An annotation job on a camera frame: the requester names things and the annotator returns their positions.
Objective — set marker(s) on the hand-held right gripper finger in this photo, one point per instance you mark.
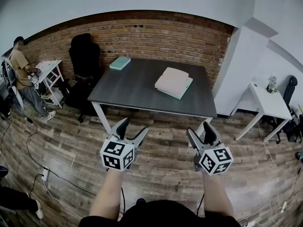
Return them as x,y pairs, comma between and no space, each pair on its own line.
195,142
211,135

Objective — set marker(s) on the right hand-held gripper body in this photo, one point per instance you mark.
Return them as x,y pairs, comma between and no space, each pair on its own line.
215,161

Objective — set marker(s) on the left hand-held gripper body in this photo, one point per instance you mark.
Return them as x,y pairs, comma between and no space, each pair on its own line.
117,154

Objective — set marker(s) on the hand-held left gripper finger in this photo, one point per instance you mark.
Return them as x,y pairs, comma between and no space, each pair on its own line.
140,136
122,128

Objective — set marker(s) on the light green item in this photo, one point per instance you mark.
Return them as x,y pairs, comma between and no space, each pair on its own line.
185,89

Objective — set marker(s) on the teal item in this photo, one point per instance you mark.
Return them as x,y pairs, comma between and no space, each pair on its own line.
120,63

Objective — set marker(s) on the person's right forearm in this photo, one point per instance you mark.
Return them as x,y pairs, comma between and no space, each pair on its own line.
216,195

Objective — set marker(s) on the person's left forearm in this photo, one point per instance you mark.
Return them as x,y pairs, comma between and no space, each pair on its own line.
109,193

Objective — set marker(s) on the dark wooden table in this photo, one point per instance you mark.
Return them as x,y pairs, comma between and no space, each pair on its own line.
142,84

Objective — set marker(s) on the white desk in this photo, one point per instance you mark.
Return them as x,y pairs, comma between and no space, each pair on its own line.
270,103

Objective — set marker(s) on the white power strip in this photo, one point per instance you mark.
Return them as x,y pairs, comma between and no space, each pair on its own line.
45,173
284,207

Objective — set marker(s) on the person's black shirt torso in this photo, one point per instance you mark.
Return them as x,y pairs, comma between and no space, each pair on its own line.
161,214

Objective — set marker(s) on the black office chair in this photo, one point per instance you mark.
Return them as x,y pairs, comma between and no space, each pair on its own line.
82,63

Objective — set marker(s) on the small potted plant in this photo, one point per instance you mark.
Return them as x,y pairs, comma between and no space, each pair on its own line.
271,84

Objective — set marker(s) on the black chair with headrest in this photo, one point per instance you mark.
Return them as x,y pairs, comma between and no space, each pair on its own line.
290,91

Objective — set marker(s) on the small white side table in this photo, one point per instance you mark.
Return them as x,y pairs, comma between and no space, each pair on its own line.
48,67

